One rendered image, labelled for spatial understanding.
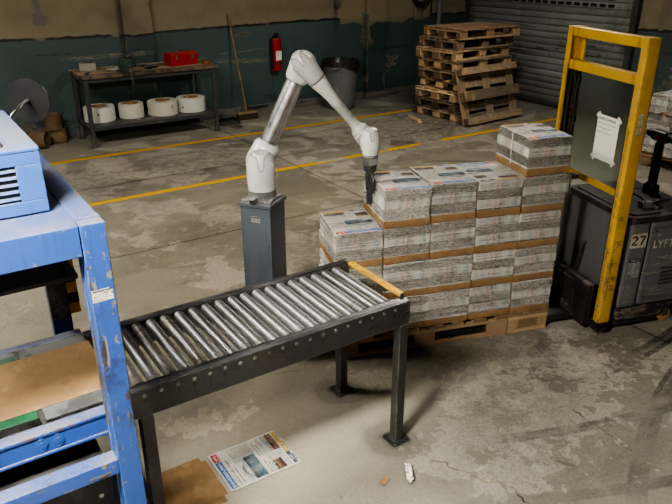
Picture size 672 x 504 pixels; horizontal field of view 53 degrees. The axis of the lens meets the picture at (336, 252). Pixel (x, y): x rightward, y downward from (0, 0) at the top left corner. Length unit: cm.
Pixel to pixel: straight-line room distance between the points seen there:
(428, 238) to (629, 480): 163
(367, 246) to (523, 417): 126
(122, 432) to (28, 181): 87
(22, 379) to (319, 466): 143
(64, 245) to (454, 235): 253
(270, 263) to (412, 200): 88
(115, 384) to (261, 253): 174
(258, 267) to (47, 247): 201
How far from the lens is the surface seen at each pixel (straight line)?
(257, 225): 378
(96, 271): 211
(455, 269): 412
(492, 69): 1035
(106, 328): 220
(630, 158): 425
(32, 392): 273
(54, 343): 300
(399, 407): 341
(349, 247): 379
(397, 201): 378
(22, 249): 205
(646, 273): 473
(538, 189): 419
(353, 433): 358
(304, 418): 368
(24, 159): 216
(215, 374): 270
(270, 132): 387
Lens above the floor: 226
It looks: 24 degrees down
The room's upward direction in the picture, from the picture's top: straight up
